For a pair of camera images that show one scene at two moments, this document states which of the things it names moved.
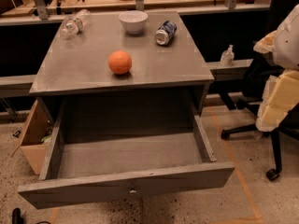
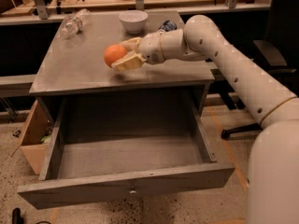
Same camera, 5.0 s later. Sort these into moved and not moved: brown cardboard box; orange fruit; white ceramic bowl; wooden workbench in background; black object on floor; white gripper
Moved: white gripper; orange fruit
Not moved: brown cardboard box; white ceramic bowl; black object on floor; wooden workbench in background
